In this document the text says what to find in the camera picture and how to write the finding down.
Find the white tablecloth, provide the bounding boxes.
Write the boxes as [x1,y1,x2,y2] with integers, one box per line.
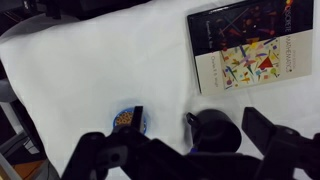
[0,0,320,180]

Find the discrete mathematics book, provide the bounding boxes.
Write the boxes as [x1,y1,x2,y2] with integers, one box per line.
[186,0,315,96]

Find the blue bowl of cereal rings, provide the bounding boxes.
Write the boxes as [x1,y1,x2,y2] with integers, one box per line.
[112,105,148,135]

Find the black cup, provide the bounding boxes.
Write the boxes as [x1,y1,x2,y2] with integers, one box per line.
[185,108,243,155]

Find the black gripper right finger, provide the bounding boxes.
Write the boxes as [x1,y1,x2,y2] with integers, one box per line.
[241,106,320,180]

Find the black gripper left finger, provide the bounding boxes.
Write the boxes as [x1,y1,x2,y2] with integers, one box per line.
[60,105,186,180]

